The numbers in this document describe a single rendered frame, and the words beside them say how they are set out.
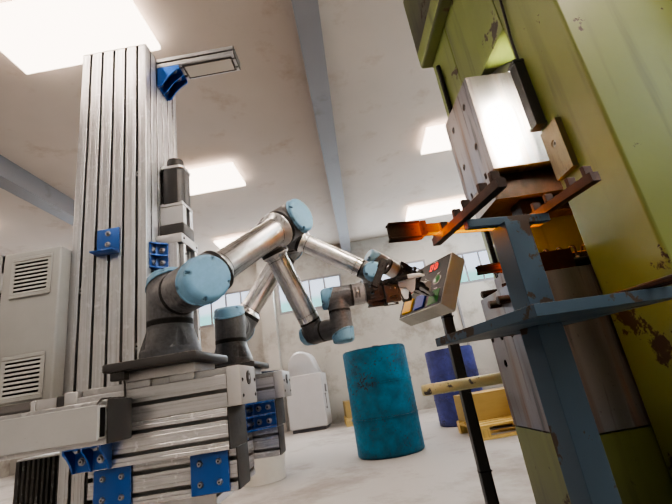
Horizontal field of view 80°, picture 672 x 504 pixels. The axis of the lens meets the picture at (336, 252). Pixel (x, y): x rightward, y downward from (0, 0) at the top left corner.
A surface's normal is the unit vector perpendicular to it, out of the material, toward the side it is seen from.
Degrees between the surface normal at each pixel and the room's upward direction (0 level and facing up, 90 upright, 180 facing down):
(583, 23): 90
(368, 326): 90
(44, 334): 90
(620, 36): 90
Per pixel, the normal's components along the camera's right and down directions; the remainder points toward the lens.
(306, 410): -0.13, -0.29
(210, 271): 0.65, -0.26
